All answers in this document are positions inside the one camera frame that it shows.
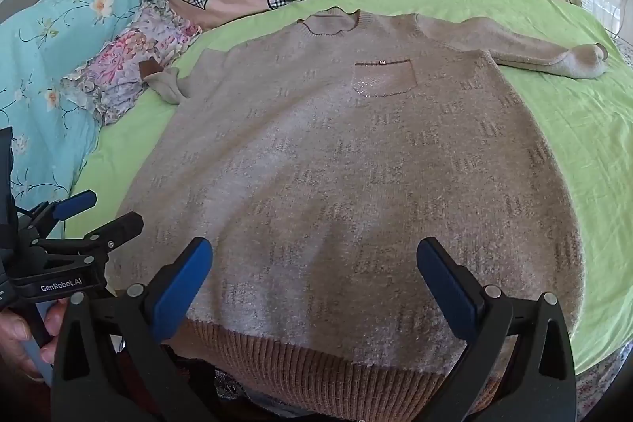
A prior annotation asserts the beige knit sweater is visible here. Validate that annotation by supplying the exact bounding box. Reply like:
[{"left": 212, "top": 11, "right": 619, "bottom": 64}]
[{"left": 101, "top": 8, "right": 610, "bottom": 414}]

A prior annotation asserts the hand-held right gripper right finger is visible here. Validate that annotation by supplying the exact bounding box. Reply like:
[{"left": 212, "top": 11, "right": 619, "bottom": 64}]
[{"left": 416, "top": 237, "right": 577, "bottom": 422}]

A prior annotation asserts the green bed sheet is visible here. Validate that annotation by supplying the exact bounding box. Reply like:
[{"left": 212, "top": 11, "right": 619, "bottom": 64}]
[{"left": 64, "top": 0, "right": 633, "bottom": 377}]

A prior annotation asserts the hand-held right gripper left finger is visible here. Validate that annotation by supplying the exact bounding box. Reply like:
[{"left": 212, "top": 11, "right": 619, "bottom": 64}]
[{"left": 51, "top": 237, "right": 214, "bottom": 422}]

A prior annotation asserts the turquoise floral quilt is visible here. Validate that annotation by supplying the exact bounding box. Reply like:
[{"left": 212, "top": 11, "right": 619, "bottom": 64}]
[{"left": 0, "top": 0, "right": 179, "bottom": 241}]

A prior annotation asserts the floral ruffled pillow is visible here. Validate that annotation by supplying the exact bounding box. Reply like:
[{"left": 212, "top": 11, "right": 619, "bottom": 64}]
[{"left": 61, "top": 0, "right": 203, "bottom": 127}]

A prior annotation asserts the floral patterned mattress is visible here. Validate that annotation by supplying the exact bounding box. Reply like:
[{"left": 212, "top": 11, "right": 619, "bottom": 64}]
[{"left": 575, "top": 338, "right": 626, "bottom": 422}]

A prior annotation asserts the person's left hand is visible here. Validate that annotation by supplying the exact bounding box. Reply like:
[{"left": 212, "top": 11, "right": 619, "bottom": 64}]
[{"left": 0, "top": 300, "right": 68, "bottom": 379}]

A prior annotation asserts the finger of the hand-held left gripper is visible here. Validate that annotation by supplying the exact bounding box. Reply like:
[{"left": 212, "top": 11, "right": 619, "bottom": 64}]
[
  {"left": 30, "top": 211, "right": 144, "bottom": 265},
  {"left": 16, "top": 189, "right": 98, "bottom": 239}
]

